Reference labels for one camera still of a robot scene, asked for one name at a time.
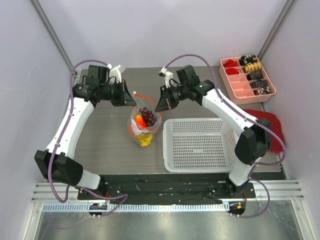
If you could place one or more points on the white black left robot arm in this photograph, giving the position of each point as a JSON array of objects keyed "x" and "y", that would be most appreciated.
[{"x": 56, "y": 162}]

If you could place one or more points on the dark brown rolled cloth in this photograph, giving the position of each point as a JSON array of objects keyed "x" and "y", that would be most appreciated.
[{"x": 256, "y": 75}]

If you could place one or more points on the folded red cloth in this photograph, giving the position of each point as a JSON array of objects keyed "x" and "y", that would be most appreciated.
[{"x": 275, "y": 125}]

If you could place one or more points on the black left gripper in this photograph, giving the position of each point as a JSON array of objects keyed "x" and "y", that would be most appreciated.
[{"x": 125, "y": 98}]

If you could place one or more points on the dark dotted rolled cloth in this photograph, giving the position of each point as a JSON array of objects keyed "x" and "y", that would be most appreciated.
[{"x": 262, "y": 91}]

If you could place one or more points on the red toy pepper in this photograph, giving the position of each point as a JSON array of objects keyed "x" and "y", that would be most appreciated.
[{"x": 139, "y": 120}]

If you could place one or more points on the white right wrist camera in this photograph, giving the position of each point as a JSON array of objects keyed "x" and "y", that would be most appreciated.
[{"x": 167, "y": 76}]

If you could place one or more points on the yellow striped rolled cloth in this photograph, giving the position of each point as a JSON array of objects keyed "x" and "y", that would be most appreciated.
[{"x": 252, "y": 67}]

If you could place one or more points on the dark patterned rolled cloth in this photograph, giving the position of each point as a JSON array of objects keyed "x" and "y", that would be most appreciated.
[{"x": 261, "y": 83}]

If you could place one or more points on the orange toy pumpkin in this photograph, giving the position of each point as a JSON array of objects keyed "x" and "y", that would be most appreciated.
[{"x": 130, "y": 131}]

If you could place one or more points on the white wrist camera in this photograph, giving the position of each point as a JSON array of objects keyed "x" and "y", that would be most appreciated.
[
  {"x": 167, "y": 76},
  {"x": 115, "y": 73}
]

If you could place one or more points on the pink compartment tray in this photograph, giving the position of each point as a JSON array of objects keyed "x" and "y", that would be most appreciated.
[{"x": 238, "y": 85}]

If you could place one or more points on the yellow toy banana bunch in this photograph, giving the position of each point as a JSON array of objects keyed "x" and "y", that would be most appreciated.
[{"x": 144, "y": 139}]

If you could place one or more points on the red cloth piece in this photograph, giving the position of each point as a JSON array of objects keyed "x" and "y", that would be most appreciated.
[
  {"x": 232, "y": 71},
  {"x": 230, "y": 63}
]

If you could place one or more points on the black floral rolled cloth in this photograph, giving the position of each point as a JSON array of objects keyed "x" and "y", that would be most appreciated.
[{"x": 247, "y": 59}]

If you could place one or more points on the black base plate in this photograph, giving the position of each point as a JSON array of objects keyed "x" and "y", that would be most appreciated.
[{"x": 174, "y": 189}]

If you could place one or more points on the aluminium frame rail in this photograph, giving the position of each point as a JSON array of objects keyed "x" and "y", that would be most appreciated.
[{"x": 51, "y": 32}]

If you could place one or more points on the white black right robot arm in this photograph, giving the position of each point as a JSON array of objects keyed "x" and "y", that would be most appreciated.
[{"x": 254, "y": 140}]

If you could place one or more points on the clear zip bag orange zipper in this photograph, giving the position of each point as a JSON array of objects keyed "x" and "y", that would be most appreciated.
[{"x": 144, "y": 101}]

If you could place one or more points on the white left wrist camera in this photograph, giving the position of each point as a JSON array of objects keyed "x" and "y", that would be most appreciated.
[{"x": 115, "y": 73}]

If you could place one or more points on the red cloth piece lower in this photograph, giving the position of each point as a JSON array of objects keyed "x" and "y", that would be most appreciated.
[{"x": 232, "y": 71}]

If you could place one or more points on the white slotted cable duct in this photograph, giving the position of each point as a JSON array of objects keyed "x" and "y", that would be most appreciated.
[{"x": 95, "y": 207}]

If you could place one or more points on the white perforated plastic basket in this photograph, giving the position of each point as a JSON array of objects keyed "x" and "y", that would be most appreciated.
[{"x": 198, "y": 145}]

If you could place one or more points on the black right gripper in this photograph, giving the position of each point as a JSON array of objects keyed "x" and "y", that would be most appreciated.
[{"x": 166, "y": 95}]

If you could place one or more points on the dark red toy grapes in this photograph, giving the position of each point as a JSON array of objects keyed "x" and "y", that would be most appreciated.
[{"x": 148, "y": 117}]

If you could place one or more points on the red cloth piece upper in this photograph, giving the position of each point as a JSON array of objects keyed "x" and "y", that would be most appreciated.
[{"x": 230, "y": 63}]

